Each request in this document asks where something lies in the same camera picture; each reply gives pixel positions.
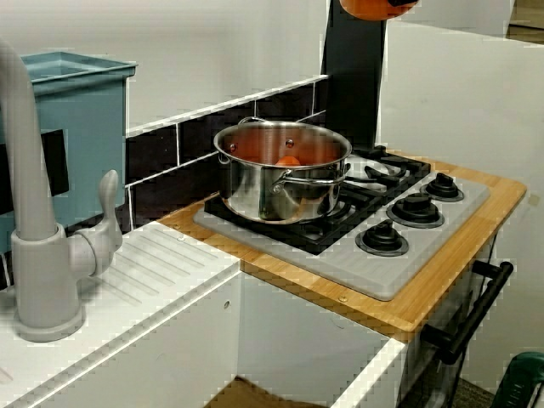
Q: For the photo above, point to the black tile backsplash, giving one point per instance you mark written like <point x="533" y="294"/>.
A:
<point x="153" y="153"/>

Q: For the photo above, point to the teal plastic bin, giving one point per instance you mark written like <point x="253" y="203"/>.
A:
<point x="93" y="149"/>

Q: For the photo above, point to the black burner grate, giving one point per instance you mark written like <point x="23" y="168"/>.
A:
<point x="408" y="166"/>
<point x="314" y="238"/>

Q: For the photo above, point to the white oven front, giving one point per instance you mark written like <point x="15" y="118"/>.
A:
<point x="421" y="382"/>

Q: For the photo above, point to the black hood support post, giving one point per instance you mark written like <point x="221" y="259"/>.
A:
<point x="353" y="85"/>

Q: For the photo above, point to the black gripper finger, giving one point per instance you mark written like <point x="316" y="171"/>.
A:
<point x="404" y="2"/>

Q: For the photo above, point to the orange toy carrot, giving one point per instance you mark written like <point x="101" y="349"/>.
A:
<point x="289" y="160"/>

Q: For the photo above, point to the grey toy faucet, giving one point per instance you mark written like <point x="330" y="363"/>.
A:
<point x="47" y="276"/>

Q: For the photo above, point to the black stove knob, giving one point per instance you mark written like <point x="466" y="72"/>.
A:
<point x="442" y="187"/>
<point x="415" y="210"/>
<point x="382" y="240"/>

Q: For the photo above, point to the grey stove top panel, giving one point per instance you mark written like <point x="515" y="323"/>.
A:
<point x="361" y="272"/>

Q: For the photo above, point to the stainless steel pot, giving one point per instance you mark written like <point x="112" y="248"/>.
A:
<point x="255" y="191"/>

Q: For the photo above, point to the white sink counter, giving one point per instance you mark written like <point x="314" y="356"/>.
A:
<point x="170" y="263"/>

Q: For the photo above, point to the wooden countertop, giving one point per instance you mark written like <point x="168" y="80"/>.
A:
<point x="446" y="276"/>

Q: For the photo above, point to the green plastic object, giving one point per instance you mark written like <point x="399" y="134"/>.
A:
<point x="523" y="382"/>

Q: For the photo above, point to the orange plastic pot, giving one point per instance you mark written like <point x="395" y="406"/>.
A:
<point x="365" y="10"/>

